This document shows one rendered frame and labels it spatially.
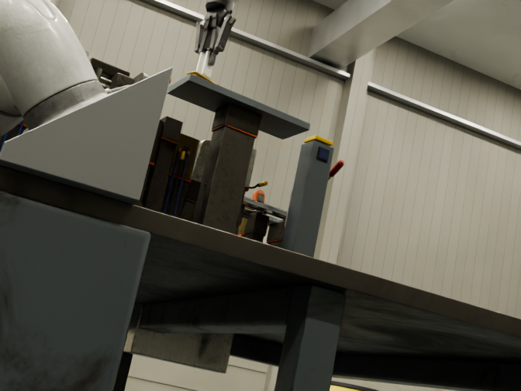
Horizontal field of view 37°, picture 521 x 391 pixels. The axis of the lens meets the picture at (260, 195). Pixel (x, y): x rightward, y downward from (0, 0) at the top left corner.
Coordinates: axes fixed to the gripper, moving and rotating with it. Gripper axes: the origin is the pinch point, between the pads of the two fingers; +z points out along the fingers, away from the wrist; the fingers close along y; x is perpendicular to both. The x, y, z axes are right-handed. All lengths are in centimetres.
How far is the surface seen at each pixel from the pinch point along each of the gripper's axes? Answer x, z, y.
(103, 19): -446, -404, 772
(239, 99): -5.0, 8.7, -10.6
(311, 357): 6, 71, -56
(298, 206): -31.4, 28.9, -14.3
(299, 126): -22.8, 9.1, -16.7
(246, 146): -11.8, 18.8, -9.5
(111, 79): 15.3, 8.9, 17.4
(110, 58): -468, -351, 762
